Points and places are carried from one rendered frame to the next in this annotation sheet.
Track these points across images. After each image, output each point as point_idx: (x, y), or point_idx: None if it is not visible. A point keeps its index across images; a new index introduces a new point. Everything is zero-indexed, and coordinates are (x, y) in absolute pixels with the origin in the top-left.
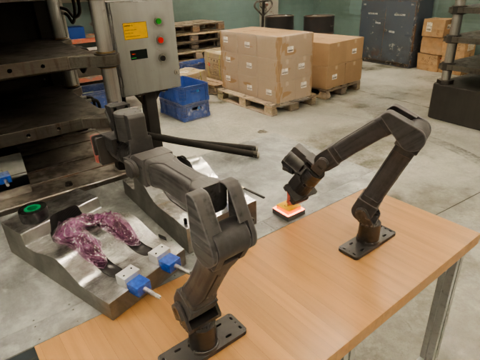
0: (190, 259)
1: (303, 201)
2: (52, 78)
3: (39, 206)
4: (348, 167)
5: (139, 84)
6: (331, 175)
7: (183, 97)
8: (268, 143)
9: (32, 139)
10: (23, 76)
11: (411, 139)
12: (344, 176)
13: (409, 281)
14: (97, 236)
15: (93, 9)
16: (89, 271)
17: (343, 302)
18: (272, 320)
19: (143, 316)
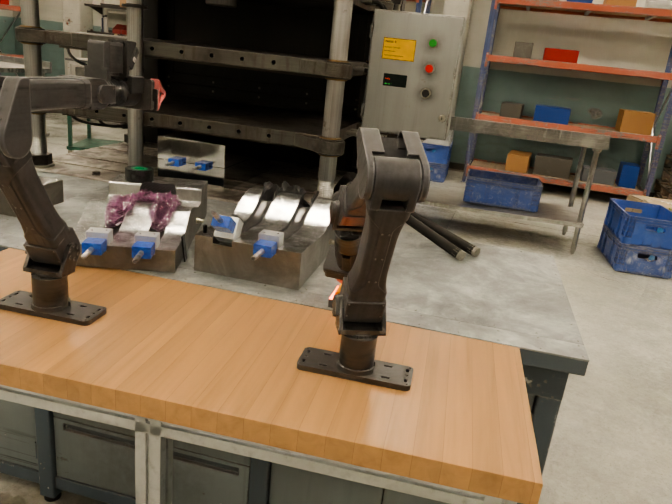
0: (184, 272)
1: (393, 307)
2: (358, 109)
3: (144, 169)
4: (554, 323)
5: (384, 119)
6: (502, 313)
7: (628, 231)
8: (514, 258)
9: (240, 137)
10: (256, 69)
11: (362, 175)
12: (519, 324)
13: (290, 419)
14: (139, 205)
15: (335, 8)
16: (96, 223)
17: (190, 374)
18: (118, 335)
19: (76, 274)
